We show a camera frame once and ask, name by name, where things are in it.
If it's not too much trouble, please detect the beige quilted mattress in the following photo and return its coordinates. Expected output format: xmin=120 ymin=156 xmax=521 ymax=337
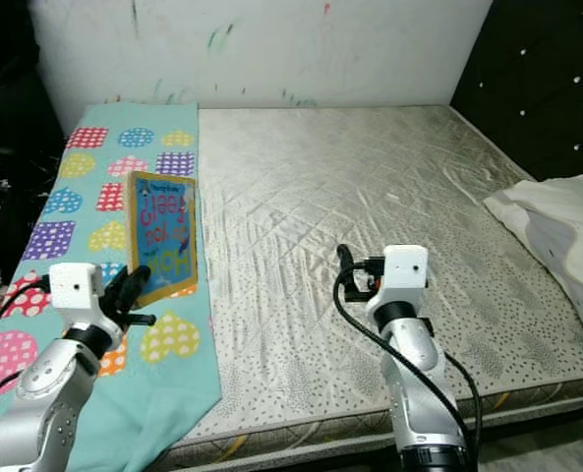
xmin=173 ymin=103 xmax=583 ymax=468

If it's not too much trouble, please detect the white pillow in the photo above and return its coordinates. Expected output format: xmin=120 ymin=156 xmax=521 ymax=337
xmin=483 ymin=172 xmax=583 ymax=355

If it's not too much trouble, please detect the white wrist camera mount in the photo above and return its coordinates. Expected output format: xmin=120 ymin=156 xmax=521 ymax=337
xmin=365 ymin=244 xmax=430 ymax=321
xmin=48 ymin=263 xmax=105 ymax=325

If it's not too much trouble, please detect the black tufted headboard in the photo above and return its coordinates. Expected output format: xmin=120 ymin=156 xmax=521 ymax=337
xmin=450 ymin=0 xmax=583 ymax=183

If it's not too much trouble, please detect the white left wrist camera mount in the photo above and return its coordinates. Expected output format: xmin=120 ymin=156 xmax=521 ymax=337
xmin=48 ymin=263 xmax=105 ymax=325

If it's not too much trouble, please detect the teal blanket with colourful shapes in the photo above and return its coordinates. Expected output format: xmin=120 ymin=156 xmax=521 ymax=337
xmin=0 ymin=101 xmax=223 ymax=472

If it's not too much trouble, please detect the black bag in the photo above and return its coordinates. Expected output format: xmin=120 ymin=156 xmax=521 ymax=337
xmin=0 ymin=138 xmax=71 ymax=291

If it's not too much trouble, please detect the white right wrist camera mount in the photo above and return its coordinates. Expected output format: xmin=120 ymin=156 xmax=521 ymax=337
xmin=365 ymin=244 xmax=430 ymax=321

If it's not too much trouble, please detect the blue yellow-edged children's book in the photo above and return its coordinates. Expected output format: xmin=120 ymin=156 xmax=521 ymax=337
xmin=127 ymin=170 xmax=200 ymax=301

